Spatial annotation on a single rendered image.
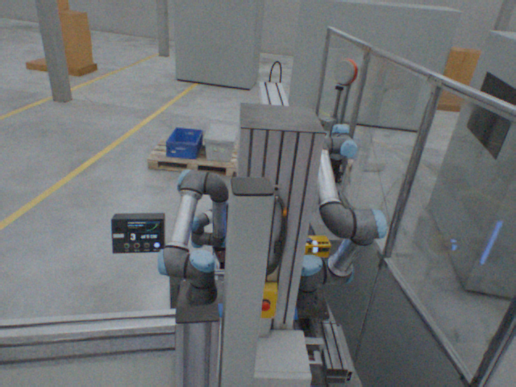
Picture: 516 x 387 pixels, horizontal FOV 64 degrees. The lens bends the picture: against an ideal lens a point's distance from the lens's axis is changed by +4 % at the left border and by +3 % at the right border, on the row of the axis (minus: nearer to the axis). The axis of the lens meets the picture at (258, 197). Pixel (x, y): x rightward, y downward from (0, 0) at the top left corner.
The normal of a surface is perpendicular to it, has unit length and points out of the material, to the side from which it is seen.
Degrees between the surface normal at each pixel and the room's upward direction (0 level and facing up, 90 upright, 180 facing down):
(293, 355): 0
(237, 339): 90
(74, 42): 90
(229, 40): 90
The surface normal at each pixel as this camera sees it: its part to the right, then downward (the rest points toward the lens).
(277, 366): 0.08, -0.87
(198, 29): -0.17, 0.47
